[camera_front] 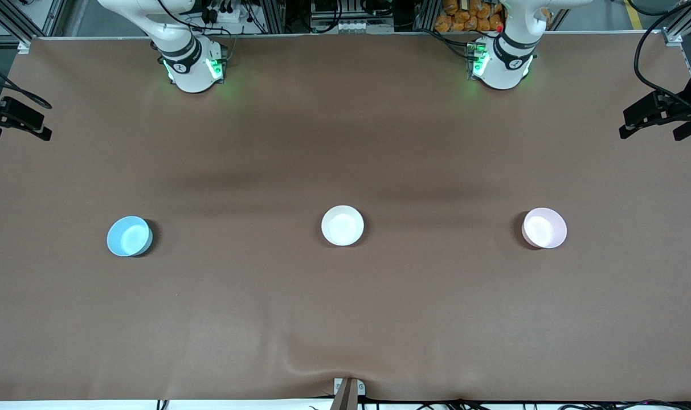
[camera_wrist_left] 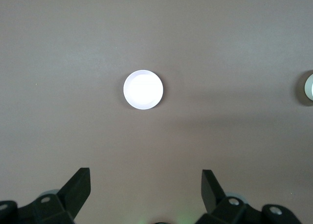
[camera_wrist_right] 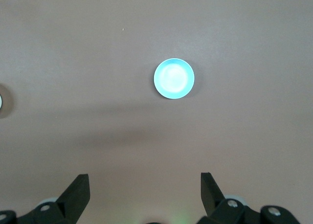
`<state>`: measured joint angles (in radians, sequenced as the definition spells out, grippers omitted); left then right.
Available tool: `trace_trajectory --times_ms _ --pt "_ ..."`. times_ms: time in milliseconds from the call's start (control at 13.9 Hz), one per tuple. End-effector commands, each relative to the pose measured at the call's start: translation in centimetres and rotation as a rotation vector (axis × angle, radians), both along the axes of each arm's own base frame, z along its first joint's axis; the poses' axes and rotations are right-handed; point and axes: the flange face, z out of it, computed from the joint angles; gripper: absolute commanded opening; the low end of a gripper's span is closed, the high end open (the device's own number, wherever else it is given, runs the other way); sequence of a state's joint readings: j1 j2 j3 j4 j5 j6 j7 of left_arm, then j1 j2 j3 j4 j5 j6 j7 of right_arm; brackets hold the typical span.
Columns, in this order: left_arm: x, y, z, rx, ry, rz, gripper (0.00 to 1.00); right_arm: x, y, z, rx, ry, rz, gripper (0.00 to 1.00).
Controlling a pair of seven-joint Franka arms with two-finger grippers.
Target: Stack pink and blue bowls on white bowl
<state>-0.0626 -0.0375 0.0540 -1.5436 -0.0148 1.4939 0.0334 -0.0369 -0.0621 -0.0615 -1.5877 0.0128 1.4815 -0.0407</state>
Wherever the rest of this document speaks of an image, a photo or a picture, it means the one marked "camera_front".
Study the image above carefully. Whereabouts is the pink bowl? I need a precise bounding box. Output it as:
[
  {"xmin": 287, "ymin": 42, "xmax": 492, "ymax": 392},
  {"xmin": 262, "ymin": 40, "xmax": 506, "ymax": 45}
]
[{"xmin": 521, "ymin": 207, "xmax": 568, "ymax": 249}]

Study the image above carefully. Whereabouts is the blue bowl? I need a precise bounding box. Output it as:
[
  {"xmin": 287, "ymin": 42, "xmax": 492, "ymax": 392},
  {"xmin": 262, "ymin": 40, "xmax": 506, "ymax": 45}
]
[{"xmin": 107, "ymin": 216, "xmax": 153, "ymax": 257}]

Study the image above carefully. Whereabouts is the white bowl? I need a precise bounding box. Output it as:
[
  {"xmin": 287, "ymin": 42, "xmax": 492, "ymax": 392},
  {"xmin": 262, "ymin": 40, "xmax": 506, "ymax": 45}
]
[{"xmin": 321, "ymin": 205, "xmax": 365, "ymax": 247}]

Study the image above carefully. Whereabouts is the orange objects pile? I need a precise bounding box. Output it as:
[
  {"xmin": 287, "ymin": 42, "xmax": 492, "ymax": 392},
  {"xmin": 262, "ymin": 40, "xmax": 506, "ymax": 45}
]
[{"xmin": 434, "ymin": 0, "xmax": 505, "ymax": 34}]

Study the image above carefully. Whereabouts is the white power strip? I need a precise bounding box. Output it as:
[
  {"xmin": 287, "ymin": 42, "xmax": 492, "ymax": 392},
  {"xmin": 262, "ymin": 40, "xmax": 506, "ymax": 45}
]
[{"xmin": 205, "ymin": 3, "xmax": 250, "ymax": 24}]

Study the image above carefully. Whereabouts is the brown table cloth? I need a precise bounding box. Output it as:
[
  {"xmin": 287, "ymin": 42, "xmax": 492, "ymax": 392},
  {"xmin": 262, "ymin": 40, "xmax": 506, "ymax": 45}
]
[{"xmin": 0, "ymin": 33, "xmax": 691, "ymax": 403}]

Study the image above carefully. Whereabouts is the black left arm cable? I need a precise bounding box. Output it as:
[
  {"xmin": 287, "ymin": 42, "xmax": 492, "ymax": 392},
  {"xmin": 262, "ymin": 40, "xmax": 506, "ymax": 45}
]
[{"xmin": 633, "ymin": 0, "xmax": 691, "ymax": 106}]

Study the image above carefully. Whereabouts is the aluminium frame strut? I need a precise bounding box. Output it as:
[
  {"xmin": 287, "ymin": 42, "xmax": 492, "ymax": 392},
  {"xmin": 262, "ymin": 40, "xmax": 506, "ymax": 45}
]
[
  {"xmin": 661, "ymin": 0, "xmax": 691, "ymax": 47},
  {"xmin": 0, "ymin": 0, "xmax": 68, "ymax": 55}
]

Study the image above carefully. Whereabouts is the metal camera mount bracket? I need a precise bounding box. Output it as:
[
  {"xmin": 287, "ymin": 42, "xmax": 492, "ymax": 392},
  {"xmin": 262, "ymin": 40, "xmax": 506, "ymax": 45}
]
[{"xmin": 330, "ymin": 377, "xmax": 366, "ymax": 410}]

